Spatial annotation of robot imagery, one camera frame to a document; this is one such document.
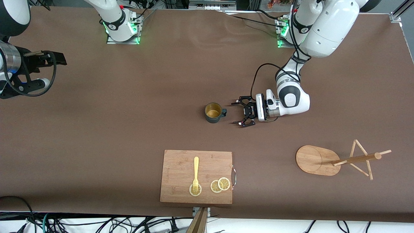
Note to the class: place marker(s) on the dark teal ribbed mug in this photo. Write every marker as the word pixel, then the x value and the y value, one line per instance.
pixel 213 113

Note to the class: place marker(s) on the wooden cup rack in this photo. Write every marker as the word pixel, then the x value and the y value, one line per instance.
pixel 315 160

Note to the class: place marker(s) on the grey power strip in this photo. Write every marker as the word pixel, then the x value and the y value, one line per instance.
pixel 212 4

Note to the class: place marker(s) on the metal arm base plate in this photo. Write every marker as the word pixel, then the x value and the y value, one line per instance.
pixel 279 43
pixel 138 32

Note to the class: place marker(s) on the lemon slice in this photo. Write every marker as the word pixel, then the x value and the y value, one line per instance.
pixel 214 187
pixel 224 183
pixel 191 193

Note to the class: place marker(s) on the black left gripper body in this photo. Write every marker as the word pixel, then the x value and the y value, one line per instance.
pixel 250 112

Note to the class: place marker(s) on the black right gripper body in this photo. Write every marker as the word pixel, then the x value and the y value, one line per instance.
pixel 28 61

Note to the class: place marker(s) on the bamboo cutting board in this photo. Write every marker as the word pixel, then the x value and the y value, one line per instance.
pixel 178 171

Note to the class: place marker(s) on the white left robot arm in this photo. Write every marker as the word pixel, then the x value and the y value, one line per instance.
pixel 330 29

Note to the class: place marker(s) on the wooden stick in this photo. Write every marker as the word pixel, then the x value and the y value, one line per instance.
pixel 198 223

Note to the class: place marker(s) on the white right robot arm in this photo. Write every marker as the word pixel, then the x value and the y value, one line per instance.
pixel 114 22

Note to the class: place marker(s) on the small metal bracket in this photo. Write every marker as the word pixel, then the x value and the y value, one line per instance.
pixel 208 211

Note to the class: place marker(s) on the brown table cover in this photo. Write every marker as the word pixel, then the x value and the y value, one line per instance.
pixel 161 90

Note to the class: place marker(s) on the aluminium frame corner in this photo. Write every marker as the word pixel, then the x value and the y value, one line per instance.
pixel 399 13

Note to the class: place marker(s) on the yellow plastic fork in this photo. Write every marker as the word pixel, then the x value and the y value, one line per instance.
pixel 196 168

